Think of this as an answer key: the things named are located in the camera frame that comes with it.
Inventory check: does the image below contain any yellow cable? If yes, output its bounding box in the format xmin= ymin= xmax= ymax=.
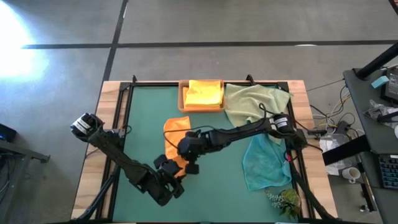
xmin=329 ymin=93 xmax=352 ymax=116

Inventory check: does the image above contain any black box with blue light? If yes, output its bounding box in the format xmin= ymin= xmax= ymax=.
xmin=0 ymin=123 xmax=18 ymax=144

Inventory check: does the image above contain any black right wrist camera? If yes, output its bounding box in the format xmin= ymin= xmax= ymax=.
xmin=185 ymin=161 xmax=200 ymax=175

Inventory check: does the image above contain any yellow microfiber towel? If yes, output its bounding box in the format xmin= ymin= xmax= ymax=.
xmin=184 ymin=79 xmax=224 ymax=107

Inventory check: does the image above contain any clear plastic bag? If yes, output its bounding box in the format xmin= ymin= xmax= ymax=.
xmin=363 ymin=99 xmax=398 ymax=129

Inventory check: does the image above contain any small artificial green plant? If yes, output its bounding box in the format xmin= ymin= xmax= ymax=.
xmin=265 ymin=188 xmax=302 ymax=220

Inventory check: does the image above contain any white plastic bag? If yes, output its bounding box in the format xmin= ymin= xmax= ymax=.
xmin=318 ymin=136 xmax=346 ymax=177

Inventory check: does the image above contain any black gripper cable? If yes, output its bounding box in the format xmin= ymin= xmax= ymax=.
xmin=163 ymin=125 xmax=215 ymax=149

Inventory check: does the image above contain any white mug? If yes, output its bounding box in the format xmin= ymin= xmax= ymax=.
xmin=341 ymin=167 xmax=361 ymax=181

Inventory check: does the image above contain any black metal table frame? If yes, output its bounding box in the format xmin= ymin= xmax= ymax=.
xmin=74 ymin=73 xmax=340 ymax=224

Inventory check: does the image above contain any grey metal stand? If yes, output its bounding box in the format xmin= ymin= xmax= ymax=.
xmin=0 ymin=139 xmax=50 ymax=224

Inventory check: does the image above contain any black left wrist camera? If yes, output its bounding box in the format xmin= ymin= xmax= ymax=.
xmin=153 ymin=154 xmax=169 ymax=169

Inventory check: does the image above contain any black power strip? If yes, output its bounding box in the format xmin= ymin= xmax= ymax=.
xmin=335 ymin=120 xmax=352 ymax=135

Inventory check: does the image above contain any teal microfiber towel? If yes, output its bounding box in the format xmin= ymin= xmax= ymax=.
xmin=242 ymin=133 xmax=293 ymax=192

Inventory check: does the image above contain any black desk support bar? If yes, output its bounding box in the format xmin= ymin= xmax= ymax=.
xmin=322 ymin=134 xmax=371 ymax=166

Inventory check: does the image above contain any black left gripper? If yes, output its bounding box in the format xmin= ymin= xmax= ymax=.
xmin=141 ymin=161 xmax=186 ymax=207

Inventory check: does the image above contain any black computer keyboard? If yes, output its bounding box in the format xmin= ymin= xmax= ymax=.
xmin=378 ymin=154 xmax=398 ymax=190

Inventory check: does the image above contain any black electronic device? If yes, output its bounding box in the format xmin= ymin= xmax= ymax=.
xmin=381 ymin=66 xmax=398 ymax=103

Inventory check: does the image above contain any orange plastic bin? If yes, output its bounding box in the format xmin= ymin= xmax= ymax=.
xmin=178 ymin=79 xmax=226 ymax=114

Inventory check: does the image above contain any dark grey side desk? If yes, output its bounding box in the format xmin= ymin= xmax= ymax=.
xmin=343 ymin=67 xmax=398 ymax=224

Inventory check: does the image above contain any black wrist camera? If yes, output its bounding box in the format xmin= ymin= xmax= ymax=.
xmin=153 ymin=154 xmax=169 ymax=169
xmin=185 ymin=161 xmax=200 ymax=175

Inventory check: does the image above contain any light green microfiber towel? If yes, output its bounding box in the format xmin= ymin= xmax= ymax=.
xmin=223 ymin=83 xmax=293 ymax=144

